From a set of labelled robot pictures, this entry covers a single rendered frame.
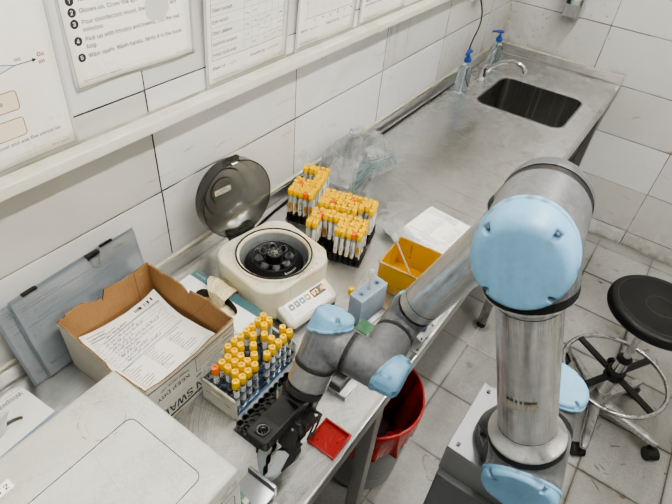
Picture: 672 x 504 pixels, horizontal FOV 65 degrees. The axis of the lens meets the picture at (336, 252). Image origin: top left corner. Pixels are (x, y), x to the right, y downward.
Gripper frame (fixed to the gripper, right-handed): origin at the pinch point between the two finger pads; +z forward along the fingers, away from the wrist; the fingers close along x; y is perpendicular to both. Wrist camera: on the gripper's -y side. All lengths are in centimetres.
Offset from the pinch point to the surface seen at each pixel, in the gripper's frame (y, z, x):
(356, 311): 38.6, -23.5, 9.1
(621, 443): 159, 14, -76
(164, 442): -24.5, -15.0, 6.6
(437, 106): 155, -84, 52
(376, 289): 42, -30, 8
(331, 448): 15.0, -3.4, -5.6
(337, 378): 26.6, -11.5, 2.9
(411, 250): 63, -39, 9
